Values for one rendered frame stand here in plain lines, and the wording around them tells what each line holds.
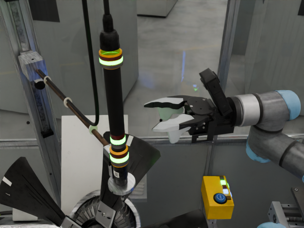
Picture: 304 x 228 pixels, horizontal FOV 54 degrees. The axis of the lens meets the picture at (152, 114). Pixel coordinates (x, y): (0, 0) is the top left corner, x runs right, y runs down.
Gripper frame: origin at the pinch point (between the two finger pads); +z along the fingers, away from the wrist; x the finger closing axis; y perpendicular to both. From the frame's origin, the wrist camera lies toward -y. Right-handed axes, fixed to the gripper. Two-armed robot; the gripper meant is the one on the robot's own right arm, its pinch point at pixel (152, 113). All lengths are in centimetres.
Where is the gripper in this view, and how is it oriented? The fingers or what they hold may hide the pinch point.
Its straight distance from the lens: 65.4
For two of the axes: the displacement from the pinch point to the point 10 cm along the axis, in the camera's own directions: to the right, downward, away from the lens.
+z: -9.8, 1.2, -1.7
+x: -2.1, -5.6, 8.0
